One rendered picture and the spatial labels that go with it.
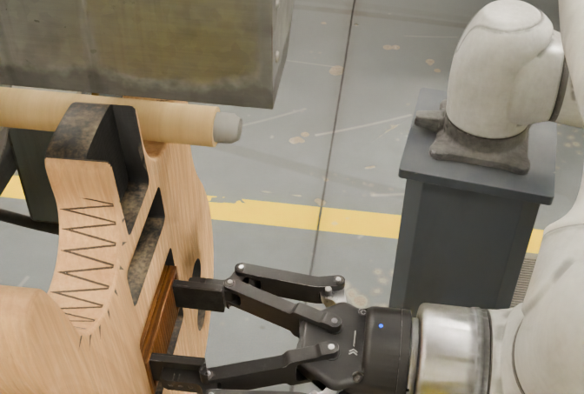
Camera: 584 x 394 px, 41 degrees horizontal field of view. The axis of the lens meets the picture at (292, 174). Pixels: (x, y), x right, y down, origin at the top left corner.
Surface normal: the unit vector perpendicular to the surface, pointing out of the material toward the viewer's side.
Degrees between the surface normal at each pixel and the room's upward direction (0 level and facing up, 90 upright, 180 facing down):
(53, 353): 89
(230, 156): 0
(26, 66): 90
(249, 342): 0
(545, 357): 97
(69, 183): 93
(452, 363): 37
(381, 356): 41
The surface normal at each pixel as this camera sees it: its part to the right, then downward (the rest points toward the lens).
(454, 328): 0.00, -0.72
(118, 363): 0.99, 0.07
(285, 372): 0.20, 0.68
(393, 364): -0.10, -0.03
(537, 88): -0.14, 0.53
